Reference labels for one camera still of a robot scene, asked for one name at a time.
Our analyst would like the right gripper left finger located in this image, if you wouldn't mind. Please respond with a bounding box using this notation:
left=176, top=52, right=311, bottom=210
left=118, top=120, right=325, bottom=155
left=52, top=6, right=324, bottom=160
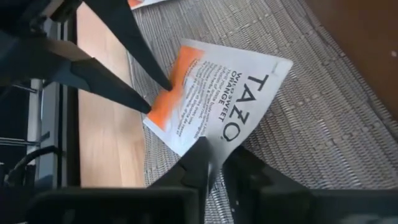
left=148, top=136, right=215, bottom=224

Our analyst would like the white orange Tazo tea packet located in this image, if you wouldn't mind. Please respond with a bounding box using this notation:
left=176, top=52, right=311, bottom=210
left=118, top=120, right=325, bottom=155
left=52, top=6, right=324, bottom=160
left=142, top=37, right=294, bottom=167
left=127, top=0, right=162, bottom=10

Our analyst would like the grey woven placemat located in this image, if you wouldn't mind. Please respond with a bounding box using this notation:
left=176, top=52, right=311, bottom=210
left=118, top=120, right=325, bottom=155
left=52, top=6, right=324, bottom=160
left=126, top=0, right=398, bottom=224

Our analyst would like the silver metal bracket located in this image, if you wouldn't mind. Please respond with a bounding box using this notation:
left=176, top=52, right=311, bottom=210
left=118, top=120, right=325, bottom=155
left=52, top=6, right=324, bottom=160
left=27, top=79, right=62, bottom=187

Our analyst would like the black aluminium table frame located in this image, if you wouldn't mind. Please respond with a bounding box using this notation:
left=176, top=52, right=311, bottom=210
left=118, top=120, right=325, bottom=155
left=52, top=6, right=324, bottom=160
left=60, top=12, right=81, bottom=187

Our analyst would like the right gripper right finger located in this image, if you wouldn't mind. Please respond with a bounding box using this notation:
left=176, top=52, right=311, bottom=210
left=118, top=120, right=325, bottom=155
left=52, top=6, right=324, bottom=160
left=223, top=146, right=312, bottom=224

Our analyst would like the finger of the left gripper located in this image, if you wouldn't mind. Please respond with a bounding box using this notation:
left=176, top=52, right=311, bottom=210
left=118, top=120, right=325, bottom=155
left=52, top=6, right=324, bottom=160
left=70, top=57, right=152, bottom=114
left=82, top=0, right=174, bottom=91

